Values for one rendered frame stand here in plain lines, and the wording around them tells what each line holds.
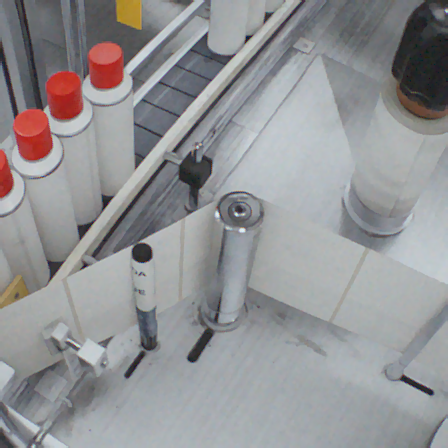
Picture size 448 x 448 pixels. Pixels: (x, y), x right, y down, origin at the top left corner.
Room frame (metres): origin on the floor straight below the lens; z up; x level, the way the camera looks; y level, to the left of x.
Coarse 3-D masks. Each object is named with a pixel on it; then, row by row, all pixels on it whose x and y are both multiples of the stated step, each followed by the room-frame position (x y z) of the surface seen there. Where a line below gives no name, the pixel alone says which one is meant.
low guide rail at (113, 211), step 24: (288, 0) 0.78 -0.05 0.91; (264, 24) 0.71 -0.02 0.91; (216, 96) 0.57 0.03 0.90; (192, 120) 0.52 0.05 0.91; (168, 144) 0.47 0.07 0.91; (144, 168) 0.44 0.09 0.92; (120, 192) 0.40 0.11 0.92; (120, 216) 0.38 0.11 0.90; (96, 240) 0.34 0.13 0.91; (72, 264) 0.31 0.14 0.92
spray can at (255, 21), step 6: (252, 0) 0.72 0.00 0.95; (258, 0) 0.72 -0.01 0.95; (264, 0) 0.73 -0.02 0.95; (252, 6) 0.72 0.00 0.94; (258, 6) 0.72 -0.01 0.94; (264, 6) 0.73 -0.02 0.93; (252, 12) 0.72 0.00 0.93; (258, 12) 0.72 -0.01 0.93; (264, 12) 0.73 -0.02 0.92; (252, 18) 0.72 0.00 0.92; (258, 18) 0.72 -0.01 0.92; (264, 18) 0.74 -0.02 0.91; (252, 24) 0.72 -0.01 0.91; (258, 24) 0.72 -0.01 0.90; (252, 30) 0.72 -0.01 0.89; (246, 36) 0.72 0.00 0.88; (252, 36) 0.72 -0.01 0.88
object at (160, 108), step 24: (192, 48) 0.68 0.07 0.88; (168, 72) 0.62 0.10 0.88; (192, 72) 0.63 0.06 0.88; (216, 72) 0.63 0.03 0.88; (240, 72) 0.64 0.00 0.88; (144, 96) 0.58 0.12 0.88; (168, 96) 0.58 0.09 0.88; (192, 96) 0.59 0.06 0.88; (144, 120) 0.53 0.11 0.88; (168, 120) 0.54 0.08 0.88; (144, 144) 0.50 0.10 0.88; (144, 192) 0.44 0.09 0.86; (48, 264) 0.32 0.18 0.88
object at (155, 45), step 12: (204, 0) 0.69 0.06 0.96; (192, 12) 0.66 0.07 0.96; (168, 24) 0.63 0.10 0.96; (180, 24) 0.64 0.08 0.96; (156, 36) 0.61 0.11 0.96; (168, 36) 0.61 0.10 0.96; (144, 48) 0.58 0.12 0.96; (156, 48) 0.59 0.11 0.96; (132, 60) 0.56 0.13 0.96; (144, 60) 0.56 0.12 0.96; (132, 72) 0.54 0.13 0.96
